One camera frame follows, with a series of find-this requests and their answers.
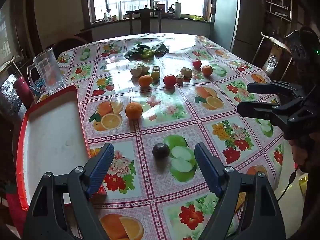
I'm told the silver refrigerator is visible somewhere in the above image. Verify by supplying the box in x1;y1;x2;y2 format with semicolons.
212;0;265;53

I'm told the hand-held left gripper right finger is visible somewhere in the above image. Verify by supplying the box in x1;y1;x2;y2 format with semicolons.
194;142;287;240

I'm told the large corn cob piece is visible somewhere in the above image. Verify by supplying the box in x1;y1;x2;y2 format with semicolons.
130;65;143;77

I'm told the leafy green vegetable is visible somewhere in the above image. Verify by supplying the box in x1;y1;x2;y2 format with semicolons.
124;43;170;60

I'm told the black and red cable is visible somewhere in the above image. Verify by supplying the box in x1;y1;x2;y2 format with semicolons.
276;164;300;202

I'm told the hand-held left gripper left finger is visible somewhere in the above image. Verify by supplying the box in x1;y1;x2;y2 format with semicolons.
22;142;115;240

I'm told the round-backed dark chair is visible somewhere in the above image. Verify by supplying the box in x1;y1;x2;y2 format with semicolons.
53;38;89;54

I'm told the dark chair with brass rail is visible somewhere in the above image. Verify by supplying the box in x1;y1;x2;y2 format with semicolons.
0;55;35;117

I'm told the large red tomato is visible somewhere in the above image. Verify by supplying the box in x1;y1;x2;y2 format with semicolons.
163;74;177;86

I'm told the clear glass mug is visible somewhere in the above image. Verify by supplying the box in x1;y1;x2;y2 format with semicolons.
27;47;67;95

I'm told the wooden chair with round emblem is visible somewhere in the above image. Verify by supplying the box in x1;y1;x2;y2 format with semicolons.
251;32;294;80

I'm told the dark purple plum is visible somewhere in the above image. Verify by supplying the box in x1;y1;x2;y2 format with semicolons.
152;143;170;160

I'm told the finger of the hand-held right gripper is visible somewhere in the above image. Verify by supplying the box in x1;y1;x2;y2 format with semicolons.
247;81;304;98
237;102;288;130

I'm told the person's right hand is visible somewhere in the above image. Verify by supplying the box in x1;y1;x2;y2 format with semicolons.
289;132;320;173

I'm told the wall shelf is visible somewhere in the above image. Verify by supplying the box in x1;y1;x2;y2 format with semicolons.
265;0;293;22

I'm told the dark wooden chair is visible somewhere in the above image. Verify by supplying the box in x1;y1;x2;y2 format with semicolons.
125;9;164;34

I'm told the large orange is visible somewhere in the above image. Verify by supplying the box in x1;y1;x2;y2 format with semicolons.
125;102;143;119

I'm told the red thermos bottle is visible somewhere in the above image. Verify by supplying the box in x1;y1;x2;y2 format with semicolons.
14;77;35;108

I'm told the red tray with white inside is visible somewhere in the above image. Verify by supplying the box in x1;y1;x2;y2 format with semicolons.
16;84;108;210

